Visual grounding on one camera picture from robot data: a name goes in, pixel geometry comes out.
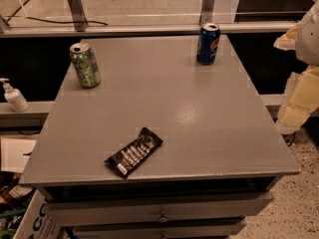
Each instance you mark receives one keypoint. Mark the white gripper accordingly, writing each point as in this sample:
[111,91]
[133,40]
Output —
[309,39]

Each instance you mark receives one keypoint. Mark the white paper sheet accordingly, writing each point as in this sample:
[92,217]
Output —
[14,153]

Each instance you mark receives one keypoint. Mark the left metal post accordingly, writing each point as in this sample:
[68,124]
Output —
[78,15]

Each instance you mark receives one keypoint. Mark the right metal post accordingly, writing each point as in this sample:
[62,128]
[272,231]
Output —
[206,11]

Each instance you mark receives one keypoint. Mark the white cardboard box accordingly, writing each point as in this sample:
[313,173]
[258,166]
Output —
[37,223]

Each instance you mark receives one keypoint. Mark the metal post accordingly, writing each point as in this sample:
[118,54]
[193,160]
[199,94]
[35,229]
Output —
[206,11]
[78,15]

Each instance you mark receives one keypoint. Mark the upper grey drawer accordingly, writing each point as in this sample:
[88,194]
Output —
[159,209]

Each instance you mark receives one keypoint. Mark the black snack bar wrapper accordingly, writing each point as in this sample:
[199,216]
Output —
[130,157]

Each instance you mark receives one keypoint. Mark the white pump bottle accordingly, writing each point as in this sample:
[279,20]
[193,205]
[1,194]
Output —
[14,97]

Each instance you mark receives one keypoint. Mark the green soda can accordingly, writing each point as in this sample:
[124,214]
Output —
[85,64]

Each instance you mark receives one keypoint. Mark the grey drawer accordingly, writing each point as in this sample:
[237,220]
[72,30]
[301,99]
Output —
[182,229]
[159,209]

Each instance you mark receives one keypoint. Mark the lower grey drawer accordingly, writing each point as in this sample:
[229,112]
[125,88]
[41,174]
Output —
[182,229]

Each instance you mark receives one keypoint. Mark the blue pepsi can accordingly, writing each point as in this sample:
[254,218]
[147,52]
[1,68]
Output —
[207,43]

